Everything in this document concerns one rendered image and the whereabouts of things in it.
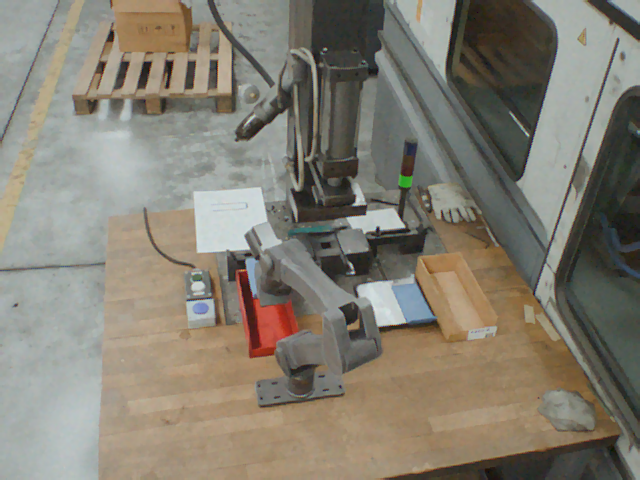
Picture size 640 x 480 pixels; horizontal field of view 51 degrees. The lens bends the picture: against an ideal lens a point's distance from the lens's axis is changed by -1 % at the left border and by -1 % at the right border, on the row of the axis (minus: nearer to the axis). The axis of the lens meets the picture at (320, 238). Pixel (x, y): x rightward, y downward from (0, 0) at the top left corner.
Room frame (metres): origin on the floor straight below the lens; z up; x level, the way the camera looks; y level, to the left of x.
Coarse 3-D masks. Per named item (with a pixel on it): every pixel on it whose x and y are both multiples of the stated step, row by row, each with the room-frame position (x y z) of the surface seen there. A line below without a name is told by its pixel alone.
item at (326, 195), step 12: (312, 168) 1.46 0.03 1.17; (336, 180) 1.38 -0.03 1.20; (348, 180) 1.40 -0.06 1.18; (300, 192) 1.40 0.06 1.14; (312, 192) 1.40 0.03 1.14; (324, 192) 1.35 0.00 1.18; (336, 192) 1.35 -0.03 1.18; (348, 192) 1.35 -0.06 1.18; (360, 192) 1.41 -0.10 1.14; (300, 204) 1.35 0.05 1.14; (312, 204) 1.35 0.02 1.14; (324, 204) 1.33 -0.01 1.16; (336, 204) 1.33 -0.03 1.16; (348, 204) 1.36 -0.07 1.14; (360, 204) 1.36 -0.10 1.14; (300, 216) 1.32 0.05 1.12; (312, 216) 1.33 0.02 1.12; (324, 216) 1.34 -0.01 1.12; (336, 216) 1.34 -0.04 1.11; (348, 216) 1.35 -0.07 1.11
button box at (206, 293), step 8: (144, 208) 1.62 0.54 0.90; (144, 216) 1.56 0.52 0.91; (152, 240) 1.45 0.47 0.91; (168, 256) 1.39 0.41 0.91; (184, 264) 1.36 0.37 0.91; (192, 264) 1.35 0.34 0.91; (184, 272) 1.30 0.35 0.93; (192, 272) 1.31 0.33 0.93; (200, 272) 1.31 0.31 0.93; (208, 272) 1.31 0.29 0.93; (192, 280) 1.27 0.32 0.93; (208, 280) 1.28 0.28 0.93; (192, 288) 1.24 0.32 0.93; (208, 288) 1.25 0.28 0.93; (192, 296) 1.22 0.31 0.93; (200, 296) 1.22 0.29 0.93; (208, 296) 1.22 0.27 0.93
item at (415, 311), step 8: (392, 288) 1.30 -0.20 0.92; (400, 288) 1.30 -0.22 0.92; (408, 288) 1.30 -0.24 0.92; (416, 288) 1.30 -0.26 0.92; (400, 296) 1.27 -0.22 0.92; (416, 296) 1.27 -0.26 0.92; (400, 304) 1.24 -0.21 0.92; (408, 304) 1.24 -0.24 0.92; (416, 304) 1.24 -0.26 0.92; (424, 304) 1.24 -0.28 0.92; (408, 312) 1.21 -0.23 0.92; (416, 312) 1.21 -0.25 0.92; (424, 312) 1.21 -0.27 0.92; (408, 320) 1.18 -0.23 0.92; (416, 320) 1.16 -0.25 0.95; (424, 320) 1.17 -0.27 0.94; (432, 320) 1.19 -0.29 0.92
